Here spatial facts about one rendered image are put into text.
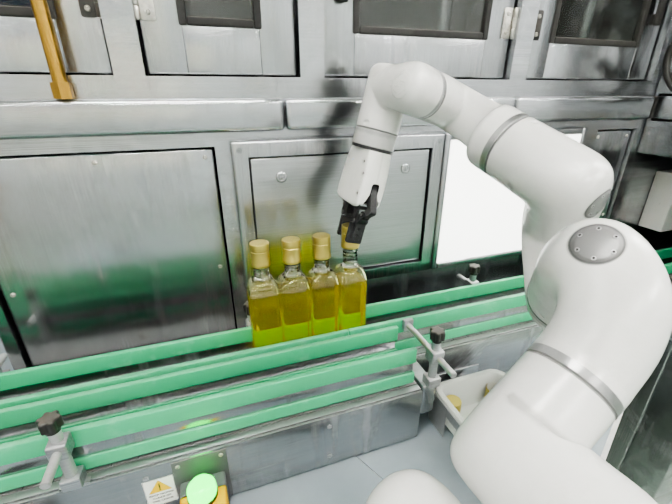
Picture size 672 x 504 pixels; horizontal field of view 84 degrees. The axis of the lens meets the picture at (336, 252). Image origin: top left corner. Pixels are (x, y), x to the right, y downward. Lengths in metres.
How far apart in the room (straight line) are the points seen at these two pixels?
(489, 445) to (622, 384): 0.12
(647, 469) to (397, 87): 1.44
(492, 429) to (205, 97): 0.67
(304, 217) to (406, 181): 0.25
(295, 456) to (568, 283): 0.55
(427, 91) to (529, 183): 0.20
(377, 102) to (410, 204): 0.32
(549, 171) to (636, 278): 0.15
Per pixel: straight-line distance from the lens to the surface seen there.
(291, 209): 0.80
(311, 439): 0.75
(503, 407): 0.38
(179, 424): 0.69
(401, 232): 0.91
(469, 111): 0.66
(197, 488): 0.70
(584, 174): 0.47
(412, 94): 0.58
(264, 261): 0.67
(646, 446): 1.65
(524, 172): 0.49
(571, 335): 0.39
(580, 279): 0.39
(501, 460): 0.36
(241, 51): 0.79
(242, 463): 0.74
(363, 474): 0.81
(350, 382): 0.71
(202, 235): 0.83
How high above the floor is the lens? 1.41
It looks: 24 degrees down
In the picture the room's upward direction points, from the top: straight up
